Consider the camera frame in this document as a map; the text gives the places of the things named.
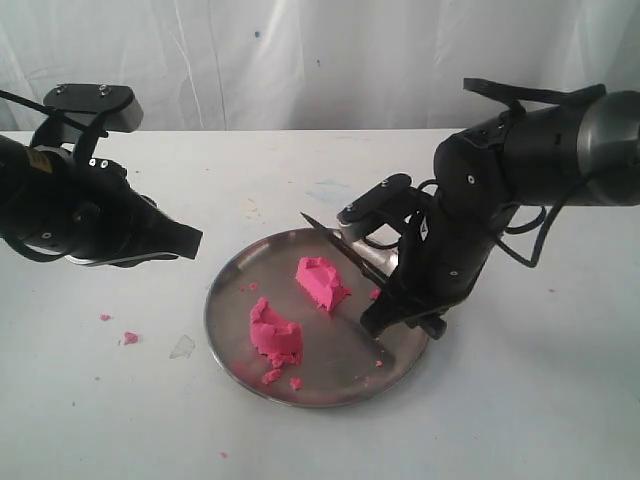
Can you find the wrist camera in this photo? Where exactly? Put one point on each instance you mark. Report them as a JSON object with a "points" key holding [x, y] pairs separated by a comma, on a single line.
{"points": [[85, 112], [389, 202]]}

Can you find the pink crumb front left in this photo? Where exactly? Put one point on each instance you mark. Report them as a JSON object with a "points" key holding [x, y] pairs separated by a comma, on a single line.
{"points": [[271, 376]]}

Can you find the round steel plate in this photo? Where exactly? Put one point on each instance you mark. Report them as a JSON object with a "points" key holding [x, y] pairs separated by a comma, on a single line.
{"points": [[263, 269]]}

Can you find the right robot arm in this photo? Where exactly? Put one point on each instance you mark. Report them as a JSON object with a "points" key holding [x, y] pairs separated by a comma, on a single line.
{"points": [[579, 149]]}

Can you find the pink dough lump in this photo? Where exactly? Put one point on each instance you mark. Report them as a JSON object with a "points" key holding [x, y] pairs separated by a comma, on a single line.
{"points": [[273, 336]]}

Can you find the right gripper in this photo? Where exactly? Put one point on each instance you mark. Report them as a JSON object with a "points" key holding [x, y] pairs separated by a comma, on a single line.
{"points": [[442, 251]]}

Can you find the pink crumb front small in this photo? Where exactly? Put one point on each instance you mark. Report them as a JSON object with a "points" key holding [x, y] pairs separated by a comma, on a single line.
{"points": [[295, 383]]}

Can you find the cut pink dough piece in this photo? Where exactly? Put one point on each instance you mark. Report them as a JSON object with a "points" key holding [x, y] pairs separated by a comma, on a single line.
{"points": [[322, 281]]}

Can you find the clear tape scrap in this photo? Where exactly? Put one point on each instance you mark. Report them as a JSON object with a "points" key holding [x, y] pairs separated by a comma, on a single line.
{"points": [[184, 348]]}

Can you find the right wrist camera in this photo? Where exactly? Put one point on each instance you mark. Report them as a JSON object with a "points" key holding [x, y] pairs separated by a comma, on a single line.
{"points": [[389, 202]]}

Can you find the black knife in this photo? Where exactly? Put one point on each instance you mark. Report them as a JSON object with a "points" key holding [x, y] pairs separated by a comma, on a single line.
{"points": [[336, 340]]}

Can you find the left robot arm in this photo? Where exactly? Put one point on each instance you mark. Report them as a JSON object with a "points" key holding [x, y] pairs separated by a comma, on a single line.
{"points": [[10, 193]]}

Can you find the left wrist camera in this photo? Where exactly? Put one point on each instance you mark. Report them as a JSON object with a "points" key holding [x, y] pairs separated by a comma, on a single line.
{"points": [[85, 112]]}

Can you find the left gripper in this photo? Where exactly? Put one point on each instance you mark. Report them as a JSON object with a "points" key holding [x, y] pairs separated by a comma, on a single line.
{"points": [[84, 210]]}

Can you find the white curtain backdrop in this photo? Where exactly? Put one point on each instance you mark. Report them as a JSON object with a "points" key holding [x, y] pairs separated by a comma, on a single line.
{"points": [[277, 65]]}

